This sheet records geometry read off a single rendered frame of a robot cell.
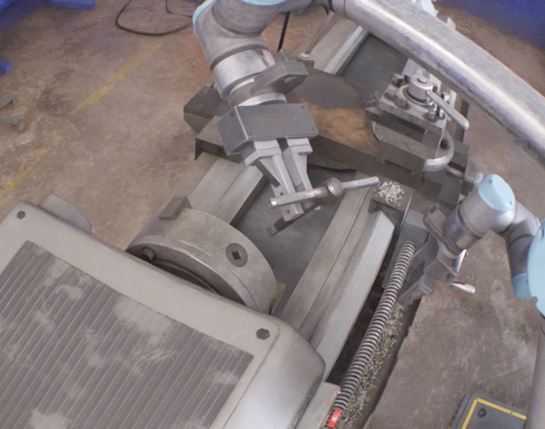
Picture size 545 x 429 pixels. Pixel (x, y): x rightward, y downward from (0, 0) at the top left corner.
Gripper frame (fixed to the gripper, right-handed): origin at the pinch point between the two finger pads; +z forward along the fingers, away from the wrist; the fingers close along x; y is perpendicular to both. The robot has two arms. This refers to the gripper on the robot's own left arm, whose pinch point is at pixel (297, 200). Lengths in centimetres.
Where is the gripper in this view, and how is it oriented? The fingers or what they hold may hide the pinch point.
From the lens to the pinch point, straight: 85.8
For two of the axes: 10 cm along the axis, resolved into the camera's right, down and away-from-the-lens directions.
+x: -7.4, 1.5, -6.6
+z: 3.5, 9.2, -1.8
